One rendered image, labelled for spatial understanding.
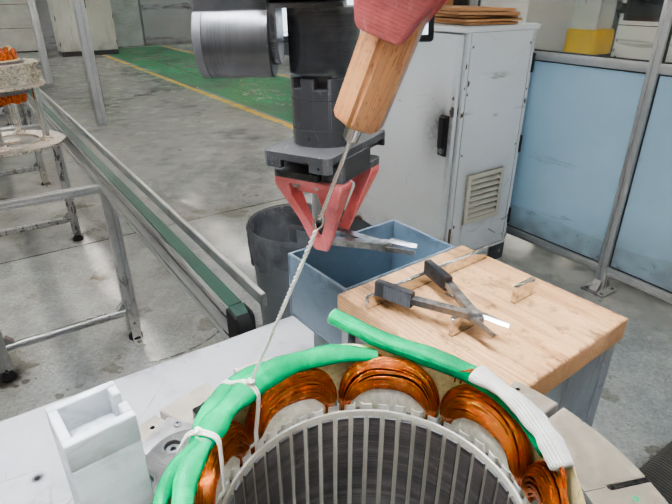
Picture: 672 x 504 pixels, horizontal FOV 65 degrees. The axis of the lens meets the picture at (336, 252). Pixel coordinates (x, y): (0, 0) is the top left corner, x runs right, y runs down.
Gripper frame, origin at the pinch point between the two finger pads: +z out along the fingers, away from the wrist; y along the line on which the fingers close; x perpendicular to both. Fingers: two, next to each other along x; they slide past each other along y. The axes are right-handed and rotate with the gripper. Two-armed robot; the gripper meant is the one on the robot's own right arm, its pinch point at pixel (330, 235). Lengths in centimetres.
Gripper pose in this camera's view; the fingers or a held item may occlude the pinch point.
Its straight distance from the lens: 49.5
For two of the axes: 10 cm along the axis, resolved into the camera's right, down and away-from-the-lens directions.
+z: 0.2, 8.9, 4.5
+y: -5.1, 4.0, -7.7
